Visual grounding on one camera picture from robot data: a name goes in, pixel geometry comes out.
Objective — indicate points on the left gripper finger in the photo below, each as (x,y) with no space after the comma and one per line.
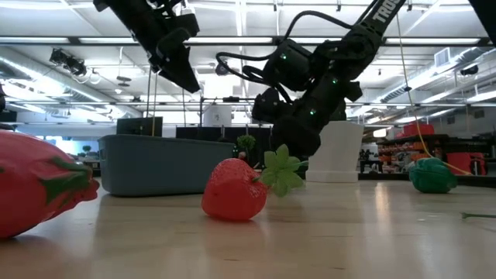
(180,71)

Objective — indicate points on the red strawberry with leaf stem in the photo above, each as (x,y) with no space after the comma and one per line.
(232,190)

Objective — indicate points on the green ball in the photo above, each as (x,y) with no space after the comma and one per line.
(432,176)

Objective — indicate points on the pink dragon fruit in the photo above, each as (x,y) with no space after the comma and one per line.
(27,182)

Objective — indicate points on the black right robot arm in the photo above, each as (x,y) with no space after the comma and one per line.
(341,62)

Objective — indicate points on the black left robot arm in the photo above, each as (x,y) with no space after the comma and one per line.
(110,4)

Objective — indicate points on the teal plastic tupperware container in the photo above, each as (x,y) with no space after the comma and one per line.
(162,166)

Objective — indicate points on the white hexagonal plant pot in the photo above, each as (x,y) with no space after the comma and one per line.
(341,155)

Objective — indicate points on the small green background plant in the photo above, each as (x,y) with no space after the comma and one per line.
(246,142)

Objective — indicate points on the black background partition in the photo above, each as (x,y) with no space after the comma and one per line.
(209,133)

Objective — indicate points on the black box monitor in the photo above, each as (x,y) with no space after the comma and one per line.
(135,126)

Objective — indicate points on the black ceiling device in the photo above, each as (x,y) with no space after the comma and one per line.
(67,62)

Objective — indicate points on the black storage shelf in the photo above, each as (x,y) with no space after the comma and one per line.
(403,155)

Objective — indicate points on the red storage crate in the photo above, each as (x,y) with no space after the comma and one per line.
(418,129)

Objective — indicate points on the red storage bin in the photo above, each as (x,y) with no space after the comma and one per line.
(465,162)

